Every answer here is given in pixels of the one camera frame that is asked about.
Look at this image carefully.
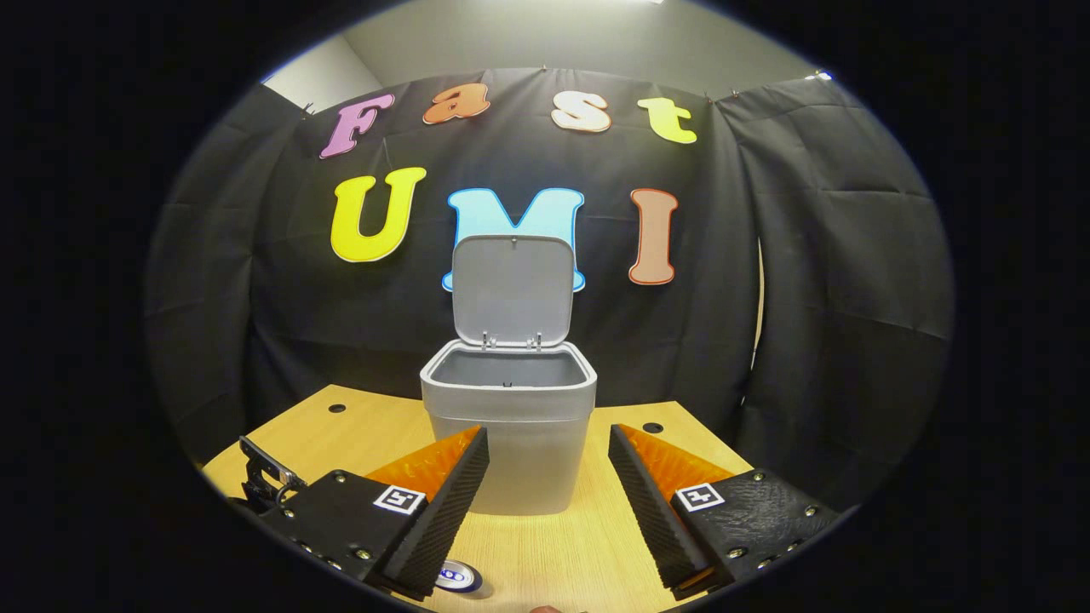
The wooden desktop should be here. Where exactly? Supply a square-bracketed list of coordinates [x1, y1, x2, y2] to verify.
[200, 385, 754, 613]

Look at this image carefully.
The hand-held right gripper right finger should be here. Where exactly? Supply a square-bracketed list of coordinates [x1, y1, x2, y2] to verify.
[608, 424, 848, 601]

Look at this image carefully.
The black backdrop cloth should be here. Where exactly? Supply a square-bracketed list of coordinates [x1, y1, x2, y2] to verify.
[145, 66, 955, 512]

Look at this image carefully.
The white desktop garbage bin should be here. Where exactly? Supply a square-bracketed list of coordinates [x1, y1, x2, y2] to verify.
[420, 234, 598, 517]

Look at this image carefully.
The blue and silver pop can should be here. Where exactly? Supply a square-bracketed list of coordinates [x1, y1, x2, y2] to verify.
[436, 559, 485, 597]

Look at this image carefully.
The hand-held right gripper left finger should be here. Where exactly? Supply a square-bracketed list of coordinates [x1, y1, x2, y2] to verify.
[255, 426, 491, 600]

